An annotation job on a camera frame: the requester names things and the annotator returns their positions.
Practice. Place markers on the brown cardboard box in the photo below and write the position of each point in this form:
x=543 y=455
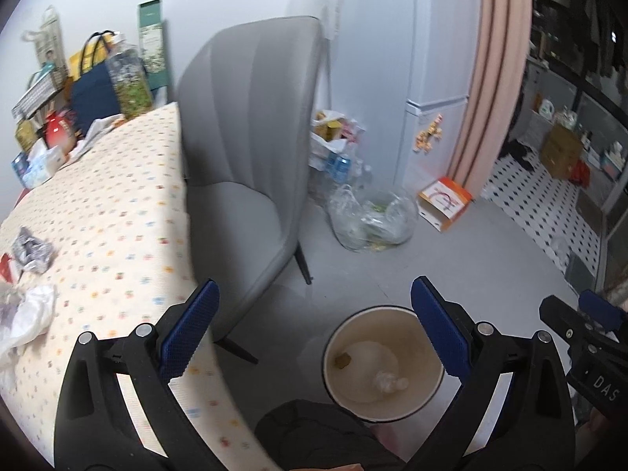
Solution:
x=562 y=149

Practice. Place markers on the black object on floor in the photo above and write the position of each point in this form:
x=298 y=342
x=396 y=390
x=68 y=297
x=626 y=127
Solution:
x=522 y=154

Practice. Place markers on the white hanging plastic bag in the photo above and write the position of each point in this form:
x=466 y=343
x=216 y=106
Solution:
x=332 y=0

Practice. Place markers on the blue label water bottles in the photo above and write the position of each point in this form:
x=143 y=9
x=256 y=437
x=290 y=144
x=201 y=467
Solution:
x=338 y=167

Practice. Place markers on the green carton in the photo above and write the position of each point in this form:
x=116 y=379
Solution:
x=154 y=49

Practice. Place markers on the orange and white box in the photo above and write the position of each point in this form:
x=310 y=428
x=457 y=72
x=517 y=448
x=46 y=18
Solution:
x=444 y=201

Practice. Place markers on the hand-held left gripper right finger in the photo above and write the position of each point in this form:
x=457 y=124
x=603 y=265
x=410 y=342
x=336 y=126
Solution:
x=441 y=334

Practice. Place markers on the yellow oil bottle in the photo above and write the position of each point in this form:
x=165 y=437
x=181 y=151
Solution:
x=25 y=137

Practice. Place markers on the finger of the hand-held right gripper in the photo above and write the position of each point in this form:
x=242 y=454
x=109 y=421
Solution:
x=562 y=319
x=599 y=310

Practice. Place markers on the clear plastic bag of waste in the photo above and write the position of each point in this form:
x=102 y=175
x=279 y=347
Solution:
x=373 y=218

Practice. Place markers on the white round waste bin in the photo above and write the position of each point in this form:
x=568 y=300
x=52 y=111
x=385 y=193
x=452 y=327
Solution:
x=365 y=333

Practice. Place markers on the blue and white tissue box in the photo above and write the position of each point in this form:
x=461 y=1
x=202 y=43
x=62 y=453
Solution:
x=39 y=169

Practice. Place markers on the newspaper ball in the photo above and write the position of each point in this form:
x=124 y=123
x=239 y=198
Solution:
x=33 y=250

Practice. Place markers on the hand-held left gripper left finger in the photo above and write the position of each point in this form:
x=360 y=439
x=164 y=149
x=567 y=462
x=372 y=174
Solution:
x=189 y=334

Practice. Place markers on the orange fridge magnet cluster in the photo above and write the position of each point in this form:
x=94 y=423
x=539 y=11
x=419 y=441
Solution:
x=429 y=133

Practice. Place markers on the clear crumpled plastic wrapper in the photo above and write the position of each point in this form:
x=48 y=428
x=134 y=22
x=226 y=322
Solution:
x=391 y=381

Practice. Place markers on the yellow box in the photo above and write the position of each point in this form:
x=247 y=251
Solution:
x=329 y=128

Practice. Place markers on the grey upholstered chair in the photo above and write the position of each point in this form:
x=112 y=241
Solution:
x=245 y=132

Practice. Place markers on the torn red paper wrapper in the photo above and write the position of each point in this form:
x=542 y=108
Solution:
x=9 y=269

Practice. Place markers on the white fridge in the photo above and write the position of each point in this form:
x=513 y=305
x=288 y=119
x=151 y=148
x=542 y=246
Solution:
x=441 y=49

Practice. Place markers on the tea bottle with yellow drink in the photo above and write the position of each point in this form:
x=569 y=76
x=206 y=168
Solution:
x=130 y=83

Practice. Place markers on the navy lunch bag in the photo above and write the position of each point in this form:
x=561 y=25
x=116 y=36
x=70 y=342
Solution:
x=95 y=95

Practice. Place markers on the red stuffed doll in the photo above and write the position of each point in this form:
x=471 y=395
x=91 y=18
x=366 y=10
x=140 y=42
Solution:
x=58 y=132

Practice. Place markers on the hanging white printed bag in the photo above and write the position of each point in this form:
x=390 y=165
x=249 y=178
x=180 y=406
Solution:
x=51 y=44

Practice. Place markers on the yellow snack bag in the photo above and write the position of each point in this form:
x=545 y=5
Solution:
x=78 y=61

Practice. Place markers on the white plastic bag pile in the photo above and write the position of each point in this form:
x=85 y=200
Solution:
x=351 y=132

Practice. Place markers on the small brown scrap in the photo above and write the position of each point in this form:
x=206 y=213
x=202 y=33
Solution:
x=342 y=360

